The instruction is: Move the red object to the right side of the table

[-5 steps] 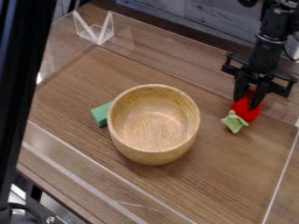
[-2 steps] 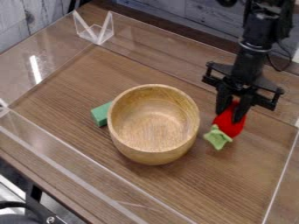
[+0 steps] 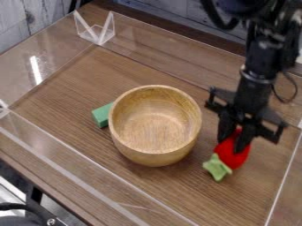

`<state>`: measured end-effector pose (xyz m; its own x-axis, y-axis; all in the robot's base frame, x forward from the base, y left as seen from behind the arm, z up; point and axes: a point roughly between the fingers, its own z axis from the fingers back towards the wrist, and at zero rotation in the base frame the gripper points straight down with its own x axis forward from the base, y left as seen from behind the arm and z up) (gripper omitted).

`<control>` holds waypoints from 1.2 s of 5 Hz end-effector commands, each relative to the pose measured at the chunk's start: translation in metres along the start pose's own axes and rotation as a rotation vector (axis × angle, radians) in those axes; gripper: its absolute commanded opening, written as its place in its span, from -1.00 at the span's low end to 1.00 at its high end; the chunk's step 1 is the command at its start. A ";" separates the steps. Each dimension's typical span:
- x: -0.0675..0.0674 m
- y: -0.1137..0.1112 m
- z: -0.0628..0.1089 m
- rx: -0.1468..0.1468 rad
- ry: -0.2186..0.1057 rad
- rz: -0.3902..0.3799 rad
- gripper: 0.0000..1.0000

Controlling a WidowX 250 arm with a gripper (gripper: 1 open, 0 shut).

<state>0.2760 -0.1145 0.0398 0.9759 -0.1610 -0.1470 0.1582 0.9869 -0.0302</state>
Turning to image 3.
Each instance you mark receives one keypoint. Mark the red plush strawberry toy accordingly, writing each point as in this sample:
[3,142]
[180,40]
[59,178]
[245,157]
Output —
[225,160]

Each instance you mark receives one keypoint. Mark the black table frame bracket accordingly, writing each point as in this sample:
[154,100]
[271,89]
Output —
[47,219]

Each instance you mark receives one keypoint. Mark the green foam block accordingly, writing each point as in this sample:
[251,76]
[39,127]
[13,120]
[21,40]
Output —
[100,115]

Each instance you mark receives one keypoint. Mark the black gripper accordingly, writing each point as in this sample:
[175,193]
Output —
[262,123]

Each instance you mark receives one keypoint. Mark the clear acrylic corner bracket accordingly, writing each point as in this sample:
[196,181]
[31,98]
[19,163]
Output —
[96,34]

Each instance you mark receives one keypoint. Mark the wooden bowl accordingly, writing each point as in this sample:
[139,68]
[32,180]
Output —
[155,122]

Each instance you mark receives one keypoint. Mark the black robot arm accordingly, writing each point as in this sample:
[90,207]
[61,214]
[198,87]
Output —
[274,28]

